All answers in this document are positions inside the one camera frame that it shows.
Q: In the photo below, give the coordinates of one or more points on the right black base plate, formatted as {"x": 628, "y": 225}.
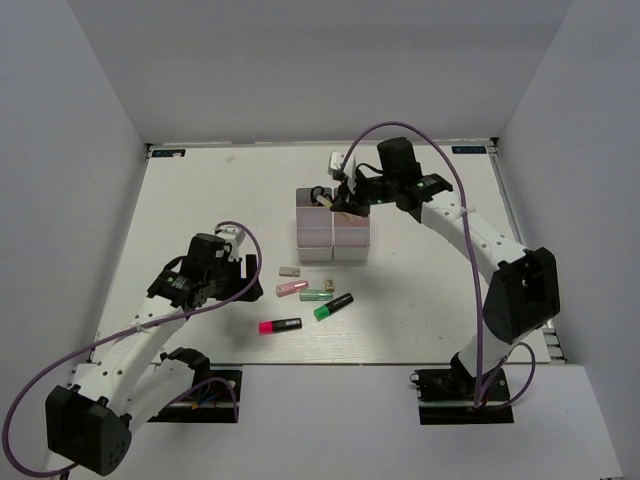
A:
{"x": 440, "y": 405}

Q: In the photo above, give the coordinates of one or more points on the grey eraser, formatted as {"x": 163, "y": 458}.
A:
{"x": 293, "y": 272}

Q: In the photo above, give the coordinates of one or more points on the green black highlighter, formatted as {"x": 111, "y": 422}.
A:
{"x": 333, "y": 306}

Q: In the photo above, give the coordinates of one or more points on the right blue label sticker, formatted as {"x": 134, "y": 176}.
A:
{"x": 469, "y": 150}

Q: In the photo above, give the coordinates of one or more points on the left blue label sticker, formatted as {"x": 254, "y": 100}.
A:
{"x": 168, "y": 153}

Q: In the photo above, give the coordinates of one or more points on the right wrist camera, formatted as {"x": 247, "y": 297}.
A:
{"x": 343, "y": 170}

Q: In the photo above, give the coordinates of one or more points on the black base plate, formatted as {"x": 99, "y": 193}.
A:
{"x": 212, "y": 404}
{"x": 440, "y": 405}

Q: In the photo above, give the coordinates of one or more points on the pink black highlighter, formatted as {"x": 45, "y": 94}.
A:
{"x": 279, "y": 326}

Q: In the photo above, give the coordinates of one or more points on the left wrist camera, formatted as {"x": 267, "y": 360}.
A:
{"x": 234, "y": 236}

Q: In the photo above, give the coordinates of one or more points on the right white organizer box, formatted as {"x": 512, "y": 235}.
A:
{"x": 351, "y": 237}

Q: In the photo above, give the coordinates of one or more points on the yellow thin pen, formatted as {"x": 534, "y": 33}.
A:
{"x": 326, "y": 202}

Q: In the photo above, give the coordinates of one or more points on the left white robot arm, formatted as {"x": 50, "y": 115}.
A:
{"x": 92, "y": 422}

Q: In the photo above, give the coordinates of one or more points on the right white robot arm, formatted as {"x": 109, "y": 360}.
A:
{"x": 523, "y": 287}

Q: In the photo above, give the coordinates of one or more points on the pink transparent highlighter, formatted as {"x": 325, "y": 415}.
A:
{"x": 290, "y": 288}

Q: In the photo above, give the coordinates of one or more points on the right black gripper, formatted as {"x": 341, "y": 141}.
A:
{"x": 351, "y": 200}

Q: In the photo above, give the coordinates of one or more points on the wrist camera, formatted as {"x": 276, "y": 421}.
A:
{"x": 234, "y": 236}
{"x": 343, "y": 170}

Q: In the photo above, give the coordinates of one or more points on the blue label sticker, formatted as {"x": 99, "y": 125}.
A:
{"x": 469, "y": 150}
{"x": 168, "y": 153}

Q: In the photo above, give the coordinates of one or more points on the white organizer box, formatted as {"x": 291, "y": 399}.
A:
{"x": 314, "y": 229}
{"x": 351, "y": 237}

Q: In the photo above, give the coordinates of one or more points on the green transparent highlighter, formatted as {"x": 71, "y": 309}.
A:
{"x": 307, "y": 295}

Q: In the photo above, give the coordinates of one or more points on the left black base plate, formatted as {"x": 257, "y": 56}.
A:
{"x": 212, "y": 404}

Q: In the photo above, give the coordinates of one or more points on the black handled scissors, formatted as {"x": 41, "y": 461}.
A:
{"x": 319, "y": 190}

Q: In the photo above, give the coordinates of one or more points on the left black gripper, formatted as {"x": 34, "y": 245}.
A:
{"x": 236, "y": 267}

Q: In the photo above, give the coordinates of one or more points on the left white organizer box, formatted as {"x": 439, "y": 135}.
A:
{"x": 314, "y": 229}

